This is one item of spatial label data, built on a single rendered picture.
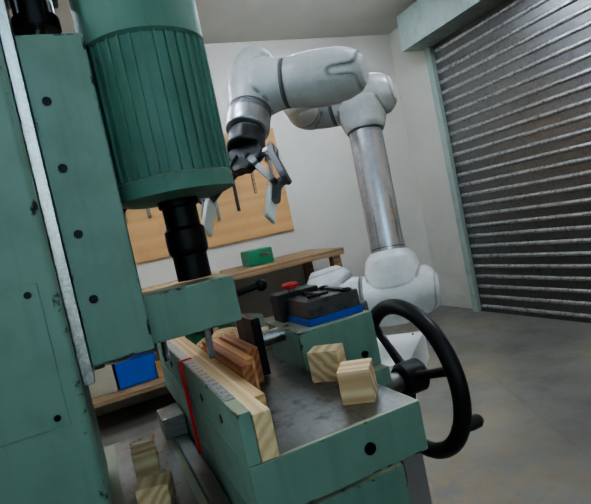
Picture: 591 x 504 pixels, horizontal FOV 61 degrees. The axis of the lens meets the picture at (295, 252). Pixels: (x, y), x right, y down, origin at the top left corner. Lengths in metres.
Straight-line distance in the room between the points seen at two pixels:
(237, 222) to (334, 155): 1.13
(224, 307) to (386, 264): 0.76
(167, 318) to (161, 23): 0.40
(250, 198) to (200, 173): 3.58
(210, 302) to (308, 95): 0.49
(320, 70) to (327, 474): 0.73
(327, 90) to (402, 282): 0.61
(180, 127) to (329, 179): 3.95
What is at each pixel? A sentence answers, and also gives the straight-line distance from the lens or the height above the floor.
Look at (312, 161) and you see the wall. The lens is 4.57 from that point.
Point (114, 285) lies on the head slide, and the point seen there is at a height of 1.09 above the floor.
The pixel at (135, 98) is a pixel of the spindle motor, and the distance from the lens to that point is 0.72.
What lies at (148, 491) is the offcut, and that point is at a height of 0.83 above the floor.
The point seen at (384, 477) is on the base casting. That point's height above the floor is 0.79.
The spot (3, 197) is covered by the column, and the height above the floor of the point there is 1.22.
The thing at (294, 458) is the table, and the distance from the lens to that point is 0.55.
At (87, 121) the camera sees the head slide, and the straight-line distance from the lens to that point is 0.71.
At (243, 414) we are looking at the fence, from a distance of 0.52.
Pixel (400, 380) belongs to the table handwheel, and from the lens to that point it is 0.93.
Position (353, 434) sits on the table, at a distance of 0.58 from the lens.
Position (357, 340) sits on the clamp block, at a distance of 0.83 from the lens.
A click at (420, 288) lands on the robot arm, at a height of 0.88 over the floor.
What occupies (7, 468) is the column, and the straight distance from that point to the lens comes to 0.69.
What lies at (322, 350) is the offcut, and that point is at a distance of 0.71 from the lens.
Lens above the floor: 1.13
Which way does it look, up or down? 4 degrees down
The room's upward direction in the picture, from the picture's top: 12 degrees counter-clockwise
